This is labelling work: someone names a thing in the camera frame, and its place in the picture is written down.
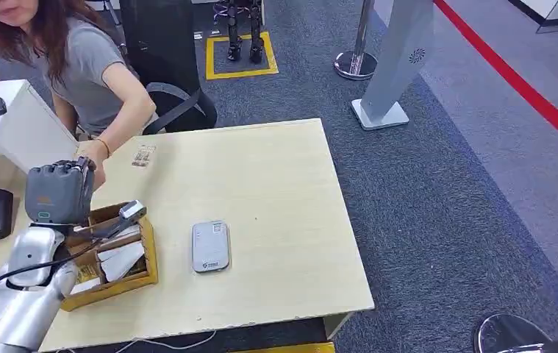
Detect person's left hand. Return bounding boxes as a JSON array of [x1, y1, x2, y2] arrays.
[[74, 140, 110, 190]]

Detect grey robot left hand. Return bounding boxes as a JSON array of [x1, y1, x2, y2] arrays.
[[24, 156, 98, 228]]

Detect white cabinet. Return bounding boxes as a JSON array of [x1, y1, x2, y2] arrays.
[[0, 79, 79, 172]]

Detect white card stack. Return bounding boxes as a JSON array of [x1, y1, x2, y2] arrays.
[[97, 240, 146, 285], [95, 224, 142, 250]]

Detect yellow printed card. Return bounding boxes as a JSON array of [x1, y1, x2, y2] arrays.
[[74, 264, 100, 285]]

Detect person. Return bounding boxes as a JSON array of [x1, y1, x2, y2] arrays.
[[0, 0, 158, 190]]

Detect wooden card box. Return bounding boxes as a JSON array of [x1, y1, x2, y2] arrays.
[[60, 202, 160, 313]]

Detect black office chair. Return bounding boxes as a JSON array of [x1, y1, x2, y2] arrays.
[[118, 0, 218, 136]]

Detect black robot legs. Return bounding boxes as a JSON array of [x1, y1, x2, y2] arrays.
[[223, 0, 266, 65]]

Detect yellow floor strip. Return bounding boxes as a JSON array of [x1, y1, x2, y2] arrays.
[[236, 342, 337, 353]]

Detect pale desk leg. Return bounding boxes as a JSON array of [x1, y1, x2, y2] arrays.
[[321, 311, 356, 341]]

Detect grey sign stand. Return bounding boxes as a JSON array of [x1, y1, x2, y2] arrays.
[[350, 0, 436, 132]]

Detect chrome round base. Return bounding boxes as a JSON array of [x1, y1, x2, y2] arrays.
[[473, 313, 552, 353]]

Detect white display plinth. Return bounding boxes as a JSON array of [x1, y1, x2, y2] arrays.
[[506, 0, 558, 35]]

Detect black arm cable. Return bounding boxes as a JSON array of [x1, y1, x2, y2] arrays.
[[0, 238, 100, 333]]

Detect white cable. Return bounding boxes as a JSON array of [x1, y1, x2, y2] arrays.
[[54, 329, 218, 353]]

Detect chrome stanchion post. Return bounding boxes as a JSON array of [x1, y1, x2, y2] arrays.
[[333, 0, 379, 82]]

